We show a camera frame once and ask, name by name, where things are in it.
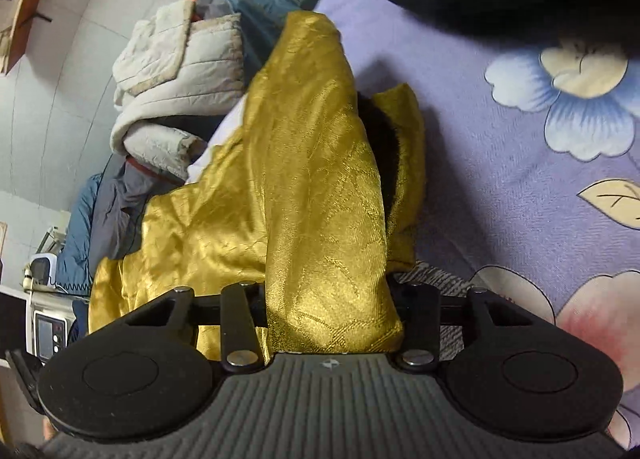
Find cream quilted jacket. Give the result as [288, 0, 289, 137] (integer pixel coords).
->
[110, 0, 244, 180]

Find grey duvet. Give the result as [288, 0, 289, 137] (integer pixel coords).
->
[89, 156, 183, 278]

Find white machine with screen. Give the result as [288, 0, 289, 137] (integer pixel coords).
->
[1, 227, 89, 363]

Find purple floral bed sheet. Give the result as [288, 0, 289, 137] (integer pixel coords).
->
[318, 0, 639, 448]

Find gold satin jacket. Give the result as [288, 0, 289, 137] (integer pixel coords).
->
[89, 11, 426, 354]

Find blue pillow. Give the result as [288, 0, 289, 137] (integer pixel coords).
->
[55, 174, 102, 297]

